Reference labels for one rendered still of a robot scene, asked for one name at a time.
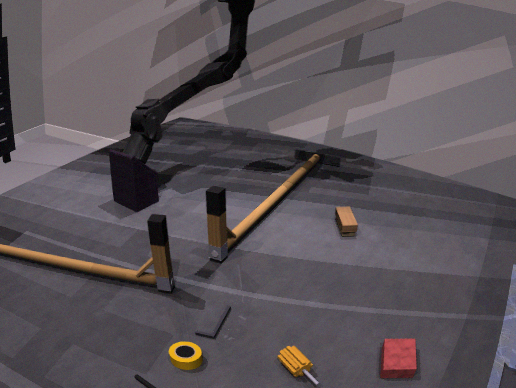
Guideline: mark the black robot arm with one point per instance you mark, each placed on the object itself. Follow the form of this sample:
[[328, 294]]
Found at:
[[146, 119]]

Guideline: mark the red block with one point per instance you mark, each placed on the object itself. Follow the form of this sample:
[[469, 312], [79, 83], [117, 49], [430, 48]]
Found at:
[[398, 358]]

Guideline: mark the black l-shaped rod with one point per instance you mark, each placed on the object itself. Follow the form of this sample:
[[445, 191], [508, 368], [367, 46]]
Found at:
[[217, 327]]

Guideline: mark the yellow ring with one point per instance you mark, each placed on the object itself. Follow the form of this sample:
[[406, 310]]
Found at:
[[185, 355]]

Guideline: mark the brown rectangular block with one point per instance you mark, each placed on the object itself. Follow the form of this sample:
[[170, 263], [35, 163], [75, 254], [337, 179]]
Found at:
[[346, 221]]

